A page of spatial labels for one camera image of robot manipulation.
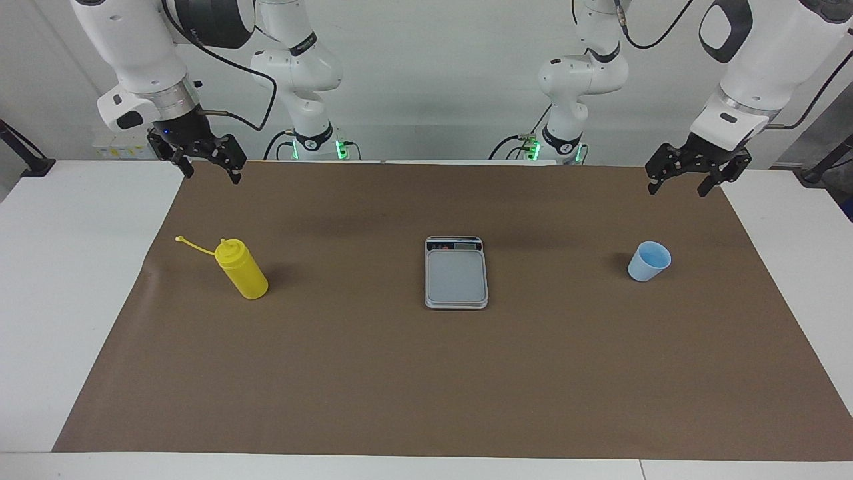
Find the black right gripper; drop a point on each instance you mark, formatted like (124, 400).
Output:
(186, 133)

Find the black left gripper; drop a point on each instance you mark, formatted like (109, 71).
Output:
(710, 156)

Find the light blue plastic cup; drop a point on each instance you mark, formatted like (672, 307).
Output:
(646, 265)

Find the yellow squeeze bottle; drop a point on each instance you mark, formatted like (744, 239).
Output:
(246, 273)

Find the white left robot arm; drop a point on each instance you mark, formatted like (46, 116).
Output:
(760, 73)

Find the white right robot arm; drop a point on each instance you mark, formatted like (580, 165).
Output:
(133, 40)

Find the silver digital kitchen scale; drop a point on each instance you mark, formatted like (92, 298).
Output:
(456, 276)

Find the black clamp stand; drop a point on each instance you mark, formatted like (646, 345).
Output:
(26, 156)
(826, 163)

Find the brown paper table mat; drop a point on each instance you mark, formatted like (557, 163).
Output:
(426, 380)

